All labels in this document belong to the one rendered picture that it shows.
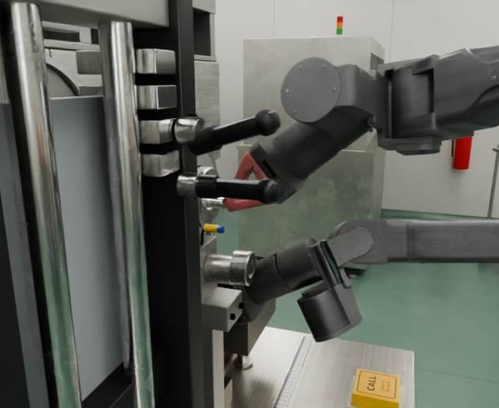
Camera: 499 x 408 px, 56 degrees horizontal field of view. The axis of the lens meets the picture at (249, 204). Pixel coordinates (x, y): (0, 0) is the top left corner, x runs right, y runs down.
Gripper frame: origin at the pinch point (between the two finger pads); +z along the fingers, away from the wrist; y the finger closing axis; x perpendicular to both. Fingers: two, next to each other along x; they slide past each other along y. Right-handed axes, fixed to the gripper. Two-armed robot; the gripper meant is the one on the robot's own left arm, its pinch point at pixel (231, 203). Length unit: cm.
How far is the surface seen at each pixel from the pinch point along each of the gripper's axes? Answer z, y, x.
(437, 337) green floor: 50, 205, -121
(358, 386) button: 9.4, 15.7, -34.4
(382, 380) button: 6.7, 18.4, -36.6
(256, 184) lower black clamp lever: -15.8, -28.1, -1.1
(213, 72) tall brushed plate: 21, 85, 38
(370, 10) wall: -20, 450, 83
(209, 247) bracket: 4.7, -2.4, -2.6
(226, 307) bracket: 6.2, -4.9, -9.2
